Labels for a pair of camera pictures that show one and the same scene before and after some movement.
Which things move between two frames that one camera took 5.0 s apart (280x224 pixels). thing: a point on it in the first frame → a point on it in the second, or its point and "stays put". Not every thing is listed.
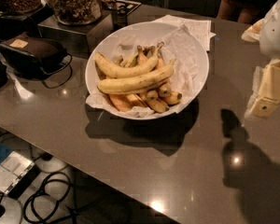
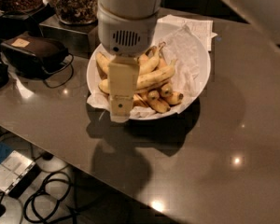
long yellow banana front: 138,81 stays put
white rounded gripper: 276,35 → 126,35
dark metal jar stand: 77,41 stays put
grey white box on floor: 13,169 stays put
